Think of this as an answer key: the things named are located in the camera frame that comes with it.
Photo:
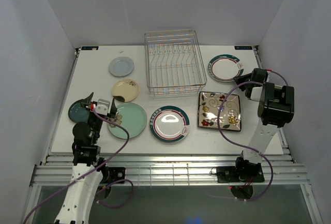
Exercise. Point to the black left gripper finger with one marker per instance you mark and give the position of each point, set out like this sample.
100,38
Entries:
113,109
87,101

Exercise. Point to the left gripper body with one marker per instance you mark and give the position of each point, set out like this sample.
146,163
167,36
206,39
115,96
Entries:
95,122

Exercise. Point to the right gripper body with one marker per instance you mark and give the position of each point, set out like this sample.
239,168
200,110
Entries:
246,86

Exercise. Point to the white plate teal rim back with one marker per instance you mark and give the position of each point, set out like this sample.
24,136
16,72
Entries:
225,67

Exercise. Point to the white plate teal rim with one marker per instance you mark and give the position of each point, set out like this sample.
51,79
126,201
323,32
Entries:
225,67
169,124

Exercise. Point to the square floral plate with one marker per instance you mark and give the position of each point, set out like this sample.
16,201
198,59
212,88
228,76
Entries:
216,109

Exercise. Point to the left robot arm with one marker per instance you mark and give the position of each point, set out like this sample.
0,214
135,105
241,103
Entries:
86,170

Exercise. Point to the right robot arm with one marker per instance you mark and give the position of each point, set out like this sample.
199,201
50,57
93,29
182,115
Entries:
273,114

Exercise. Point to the dark teal saucer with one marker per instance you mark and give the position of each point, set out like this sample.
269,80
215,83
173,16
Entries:
78,113

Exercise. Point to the mint green flower plate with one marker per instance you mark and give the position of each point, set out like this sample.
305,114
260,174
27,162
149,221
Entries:
132,117

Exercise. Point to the cream plate with flowers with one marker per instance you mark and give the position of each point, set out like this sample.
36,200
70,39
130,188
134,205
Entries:
125,90

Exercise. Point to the dark label sticker right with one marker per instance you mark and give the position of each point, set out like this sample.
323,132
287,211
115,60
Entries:
243,47

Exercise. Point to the dark label sticker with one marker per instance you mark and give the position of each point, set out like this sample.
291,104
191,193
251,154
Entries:
89,48
243,47

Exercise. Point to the light blue scalloped plate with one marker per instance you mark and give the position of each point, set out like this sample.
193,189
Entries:
121,66

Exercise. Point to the dark label sticker left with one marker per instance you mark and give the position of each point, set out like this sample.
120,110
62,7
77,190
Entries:
89,48

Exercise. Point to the white plate teal rim front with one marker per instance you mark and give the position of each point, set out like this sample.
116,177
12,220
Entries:
169,124

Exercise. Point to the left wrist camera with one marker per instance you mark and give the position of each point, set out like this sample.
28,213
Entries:
102,107

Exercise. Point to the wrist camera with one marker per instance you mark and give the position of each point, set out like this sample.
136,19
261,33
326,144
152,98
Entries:
256,93
102,107

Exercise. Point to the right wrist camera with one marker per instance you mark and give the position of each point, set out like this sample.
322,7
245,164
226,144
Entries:
256,93

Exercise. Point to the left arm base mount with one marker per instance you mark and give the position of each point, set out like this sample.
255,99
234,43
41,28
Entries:
112,174

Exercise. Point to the metal wire dish rack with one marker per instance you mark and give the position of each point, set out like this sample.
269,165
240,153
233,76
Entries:
174,63

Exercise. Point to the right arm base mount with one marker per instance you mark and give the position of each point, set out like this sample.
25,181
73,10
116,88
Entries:
227,174

